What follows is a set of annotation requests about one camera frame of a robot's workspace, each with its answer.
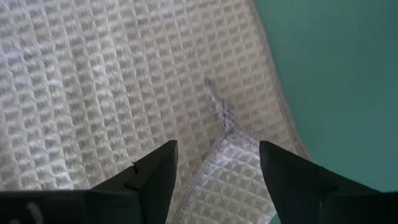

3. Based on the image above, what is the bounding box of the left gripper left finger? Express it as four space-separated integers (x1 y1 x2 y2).
86 139 179 224

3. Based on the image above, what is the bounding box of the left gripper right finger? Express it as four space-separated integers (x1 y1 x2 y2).
259 140 381 224

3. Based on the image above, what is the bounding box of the grey waffle-weave towel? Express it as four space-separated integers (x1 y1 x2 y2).
0 0 313 224

